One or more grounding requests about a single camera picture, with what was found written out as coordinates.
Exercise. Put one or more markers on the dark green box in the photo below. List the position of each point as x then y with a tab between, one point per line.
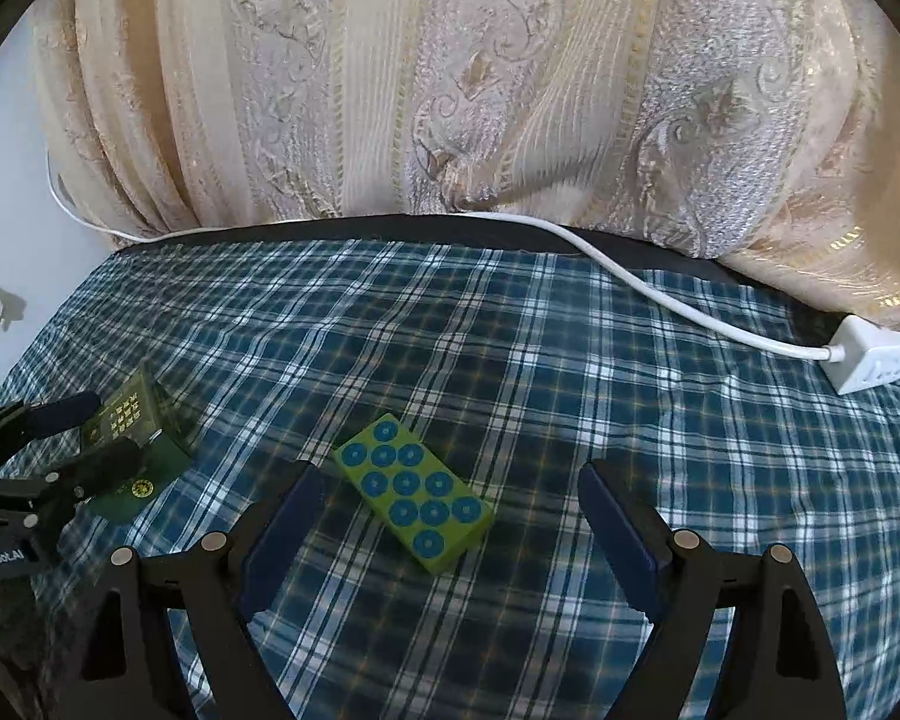
157	457

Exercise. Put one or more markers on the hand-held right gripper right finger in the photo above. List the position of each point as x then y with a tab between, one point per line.
619	540

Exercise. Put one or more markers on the blue plaid tablecloth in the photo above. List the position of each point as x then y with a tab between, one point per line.
570	390

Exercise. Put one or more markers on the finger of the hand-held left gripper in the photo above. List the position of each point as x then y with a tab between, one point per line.
64	409
105	465

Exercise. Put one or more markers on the large green dotted toy block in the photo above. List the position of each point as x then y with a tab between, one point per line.
412	495

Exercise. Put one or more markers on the cream patterned curtain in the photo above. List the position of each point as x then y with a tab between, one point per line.
457	75

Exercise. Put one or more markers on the white power strip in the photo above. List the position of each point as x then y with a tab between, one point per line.
877	356

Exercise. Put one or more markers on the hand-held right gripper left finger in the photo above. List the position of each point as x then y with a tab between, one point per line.
281	540

